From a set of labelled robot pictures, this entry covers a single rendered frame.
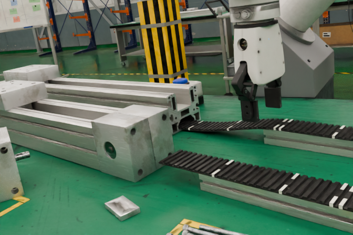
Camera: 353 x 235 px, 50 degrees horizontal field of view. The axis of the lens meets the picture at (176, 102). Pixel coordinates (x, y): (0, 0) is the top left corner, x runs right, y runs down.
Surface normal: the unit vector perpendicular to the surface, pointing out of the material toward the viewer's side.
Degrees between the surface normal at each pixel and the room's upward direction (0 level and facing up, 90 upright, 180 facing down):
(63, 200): 0
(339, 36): 90
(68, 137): 90
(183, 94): 90
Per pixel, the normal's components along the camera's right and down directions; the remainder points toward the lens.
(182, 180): -0.14, -0.96
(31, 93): 0.75, 0.07
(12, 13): -0.26, 0.21
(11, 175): 0.46, 0.17
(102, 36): -0.56, 0.29
